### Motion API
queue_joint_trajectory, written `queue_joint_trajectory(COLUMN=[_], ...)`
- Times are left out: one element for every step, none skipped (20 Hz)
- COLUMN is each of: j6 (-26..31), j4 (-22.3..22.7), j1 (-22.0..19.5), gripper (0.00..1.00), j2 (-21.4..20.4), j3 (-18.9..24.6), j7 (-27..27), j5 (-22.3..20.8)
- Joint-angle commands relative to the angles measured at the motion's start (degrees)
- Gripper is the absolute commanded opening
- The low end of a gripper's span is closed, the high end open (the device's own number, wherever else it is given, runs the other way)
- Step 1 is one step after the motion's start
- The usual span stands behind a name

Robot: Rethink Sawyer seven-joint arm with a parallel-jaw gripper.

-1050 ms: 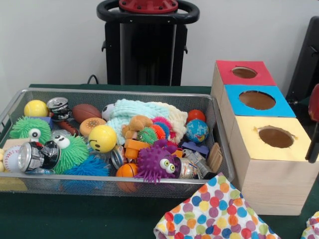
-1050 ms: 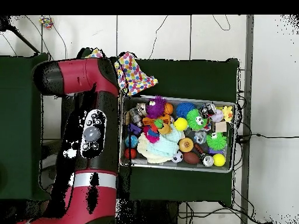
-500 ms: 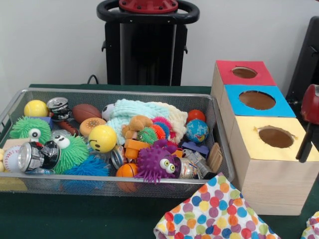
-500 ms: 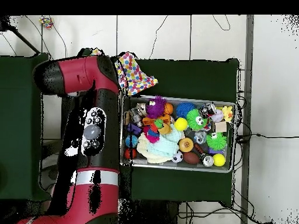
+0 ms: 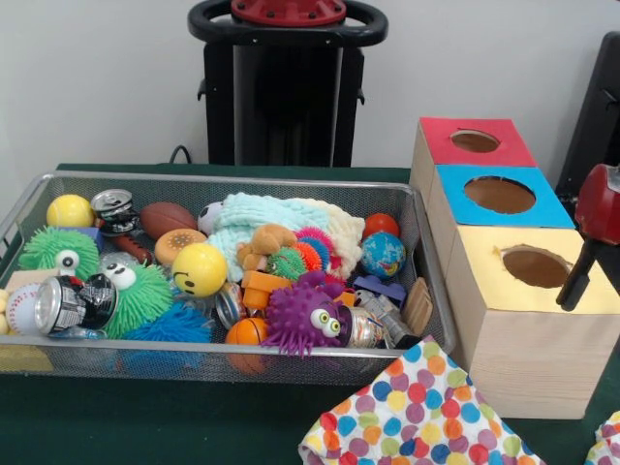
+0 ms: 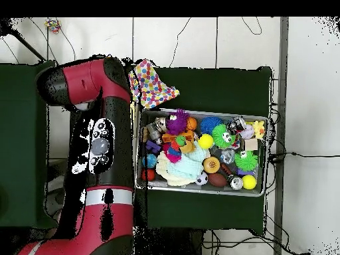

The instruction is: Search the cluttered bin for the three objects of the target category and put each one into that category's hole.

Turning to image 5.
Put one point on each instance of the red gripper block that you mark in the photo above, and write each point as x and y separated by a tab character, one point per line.
603	203

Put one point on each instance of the dark green table cloth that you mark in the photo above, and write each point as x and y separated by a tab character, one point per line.
145	426

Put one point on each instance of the purple spiky monster toy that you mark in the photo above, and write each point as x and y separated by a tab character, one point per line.
305	320

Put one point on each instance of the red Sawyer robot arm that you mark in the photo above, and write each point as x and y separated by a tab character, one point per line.
289	12

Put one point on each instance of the cream yellow cloth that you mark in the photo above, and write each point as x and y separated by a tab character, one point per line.
346	232

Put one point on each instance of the blue globe ball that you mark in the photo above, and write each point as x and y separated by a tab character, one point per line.
383	255

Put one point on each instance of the wooden box with three holes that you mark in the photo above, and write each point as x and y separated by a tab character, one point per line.
523	339

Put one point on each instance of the small soccer ball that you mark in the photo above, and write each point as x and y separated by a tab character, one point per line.
210	218

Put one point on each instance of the shallow clear bin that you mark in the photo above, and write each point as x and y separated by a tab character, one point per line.
426	334

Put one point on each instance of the brown monkey toy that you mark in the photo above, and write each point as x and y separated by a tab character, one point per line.
262	242

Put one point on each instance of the colourful patterned cloth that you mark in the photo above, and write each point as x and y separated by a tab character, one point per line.
426	417
608	446

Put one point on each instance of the small brown football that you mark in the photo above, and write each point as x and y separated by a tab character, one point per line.
168	219

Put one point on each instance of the light teal cloth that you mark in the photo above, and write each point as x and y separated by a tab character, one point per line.
262	215

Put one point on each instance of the blue spiky ball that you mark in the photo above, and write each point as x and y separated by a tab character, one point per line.
170	325

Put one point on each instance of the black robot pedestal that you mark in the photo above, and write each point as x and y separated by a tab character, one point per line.
281	107

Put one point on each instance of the green spiky ball with eyes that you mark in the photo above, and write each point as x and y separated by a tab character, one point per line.
140	300

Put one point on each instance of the yellow ball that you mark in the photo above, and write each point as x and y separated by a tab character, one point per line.
201	270
70	209

